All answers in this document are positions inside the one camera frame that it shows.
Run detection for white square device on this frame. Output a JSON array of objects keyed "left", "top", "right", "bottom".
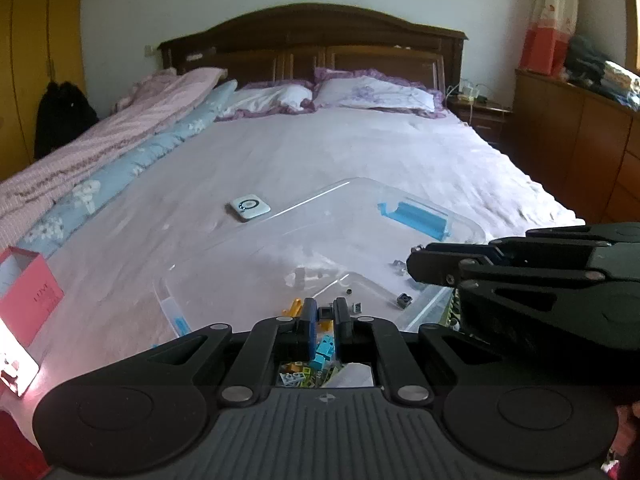
[{"left": 230, "top": 194, "right": 272, "bottom": 222}]

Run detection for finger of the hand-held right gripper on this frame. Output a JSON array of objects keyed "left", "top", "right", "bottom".
[
  {"left": 487, "top": 221, "right": 640, "bottom": 262},
  {"left": 406, "top": 242, "right": 608, "bottom": 332}
]

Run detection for pink cardboard box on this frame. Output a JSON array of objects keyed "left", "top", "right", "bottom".
[{"left": 0, "top": 246, "right": 66, "bottom": 351}]

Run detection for blue floral quilt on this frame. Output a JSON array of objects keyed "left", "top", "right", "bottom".
[{"left": 17, "top": 79, "right": 238, "bottom": 261}]

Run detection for person's right forearm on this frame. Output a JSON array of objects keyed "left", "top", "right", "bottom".
[{"left": 610, "top": 395, "right": 640, "bottom": 466}]

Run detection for white chargers with cables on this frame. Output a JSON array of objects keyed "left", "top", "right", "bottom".
[{"left": 447, "top": 80, "right": 493, "bottom": 106}]

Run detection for red bag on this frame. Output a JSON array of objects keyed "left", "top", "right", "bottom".
[{"left": 517, "top": 27, "right": 571, "bottom": 77}]

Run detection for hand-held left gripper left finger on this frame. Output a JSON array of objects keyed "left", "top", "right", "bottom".
[{"left": 97, "top": 297, "right": 321, "bottom": 408}]

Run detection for red blanket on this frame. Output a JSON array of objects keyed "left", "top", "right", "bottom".
[{"left": 0, "top": 392, "right": 51, "bottom": 480}]

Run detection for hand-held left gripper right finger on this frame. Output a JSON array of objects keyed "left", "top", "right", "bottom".
[{"left": 331, "top": 297, "right": 543, "bottom": 408}]

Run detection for pile of folded clothes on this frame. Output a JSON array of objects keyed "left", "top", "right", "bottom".
[{"left": 562, "top": 35, "right": 640, "bottom": 111}]

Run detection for dark wooden bed headboard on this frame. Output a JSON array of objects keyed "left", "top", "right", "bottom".
[{"left": 159, "top": 4, "right": 470, "bottom": 111}]

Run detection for yellow wooden wardrobe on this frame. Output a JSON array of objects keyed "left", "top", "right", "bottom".
[{"left": 0, "top": 0, "right": 88, "bottom": 181}]

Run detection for clear plastic storage bin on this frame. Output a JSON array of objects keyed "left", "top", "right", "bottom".
[{"left": 152, "top": 176, "right": 487, "bottom": 348}]

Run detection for white pillow purple frill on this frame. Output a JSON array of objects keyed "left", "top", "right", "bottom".
[
  {"left": 215, "top": 80, "right": 316, "bottom": 122},
  {"left": 312, "top": 67, "right": 448, "bottom": 118}
]

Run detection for black backpack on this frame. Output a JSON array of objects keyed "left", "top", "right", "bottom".
[{"left": 34, "top": 81, "right": 100, "bottom": 160}]

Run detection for brown wooden dresser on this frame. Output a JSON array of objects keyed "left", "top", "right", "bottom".
[{"left": 502, "top": 67, "right": 640, "bottom": 226}]

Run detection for small heap of toy bricks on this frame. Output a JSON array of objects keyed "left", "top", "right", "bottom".
[{"left": 277, "top": 257, "right": 417, "bottom": 389}]

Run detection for pink striped quilt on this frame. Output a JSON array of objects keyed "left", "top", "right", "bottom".
[{"left": 0, "top": 67, "right": 226, "bottom": 233}]

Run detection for wooden nightstand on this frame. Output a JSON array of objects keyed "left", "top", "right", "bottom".
[{"left": 447, "top": 97, "right": 513, "bottom": 151}]

